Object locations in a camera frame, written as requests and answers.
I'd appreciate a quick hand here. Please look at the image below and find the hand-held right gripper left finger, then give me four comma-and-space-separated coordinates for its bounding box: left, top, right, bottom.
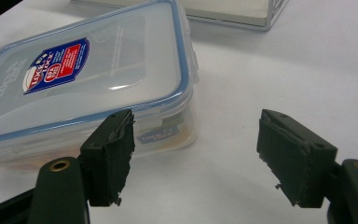
79, 108, 136, 207

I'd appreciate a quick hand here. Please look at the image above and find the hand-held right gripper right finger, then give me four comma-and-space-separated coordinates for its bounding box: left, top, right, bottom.
255, 108, 338, 209

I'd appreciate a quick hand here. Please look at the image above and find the clear plastic lidded container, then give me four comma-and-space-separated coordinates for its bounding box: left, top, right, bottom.
0, 0, 200, 172

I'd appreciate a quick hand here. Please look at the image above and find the clear rectangular tray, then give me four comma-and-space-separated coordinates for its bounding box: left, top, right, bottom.
70, 0, 290, 33

